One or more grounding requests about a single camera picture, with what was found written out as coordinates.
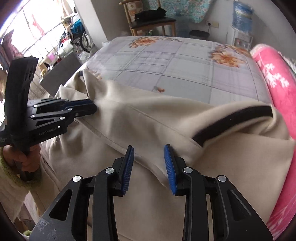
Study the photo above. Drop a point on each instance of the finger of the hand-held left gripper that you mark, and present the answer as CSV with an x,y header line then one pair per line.
x,y
81,112
76,104

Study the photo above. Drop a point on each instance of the grey plaid floral bed sheet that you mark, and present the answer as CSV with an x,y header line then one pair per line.
x,y
175,62

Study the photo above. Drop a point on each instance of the wheelchair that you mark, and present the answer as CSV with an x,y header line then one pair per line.
x,y
79,37

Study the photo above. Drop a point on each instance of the white water dispenser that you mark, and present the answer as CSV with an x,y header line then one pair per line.
x,y
240,41

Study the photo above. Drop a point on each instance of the metal window railing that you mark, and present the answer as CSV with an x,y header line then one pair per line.
x,y
34,46

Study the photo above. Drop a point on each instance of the pink floral blanket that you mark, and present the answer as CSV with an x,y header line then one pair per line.
x,y
282,97

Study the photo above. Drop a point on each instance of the pink plastic container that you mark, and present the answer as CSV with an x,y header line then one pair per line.
x,y
51,56

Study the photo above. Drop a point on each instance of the black bin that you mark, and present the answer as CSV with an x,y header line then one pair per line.
x,y
199,34

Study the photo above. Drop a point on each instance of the wall socket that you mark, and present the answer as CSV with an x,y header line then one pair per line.
x,y
212,24

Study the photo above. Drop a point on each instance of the person's left hand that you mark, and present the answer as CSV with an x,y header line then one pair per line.
x,y
32,160

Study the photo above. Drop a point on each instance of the red hanging cloth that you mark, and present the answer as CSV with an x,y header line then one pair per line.
x,y
38,25

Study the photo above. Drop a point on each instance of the turquoise floral wall cloth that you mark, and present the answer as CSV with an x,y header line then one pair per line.
x,y
185,9

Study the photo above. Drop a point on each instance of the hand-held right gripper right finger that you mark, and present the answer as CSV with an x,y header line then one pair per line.
x,y
170,169

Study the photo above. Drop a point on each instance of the wooden chair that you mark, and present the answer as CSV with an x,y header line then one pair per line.
x,y
161,22

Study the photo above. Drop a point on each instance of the blue water bottle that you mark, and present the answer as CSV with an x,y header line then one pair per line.
x,y
242,17

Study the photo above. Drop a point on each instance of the dark grey cabinet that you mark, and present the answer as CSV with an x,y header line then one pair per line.
x,y
62,69

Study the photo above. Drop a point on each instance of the beige jacket with black trim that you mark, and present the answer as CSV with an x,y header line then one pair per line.
x,y
138,129

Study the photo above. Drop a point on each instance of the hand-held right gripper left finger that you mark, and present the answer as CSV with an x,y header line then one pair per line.
x,y
128,171

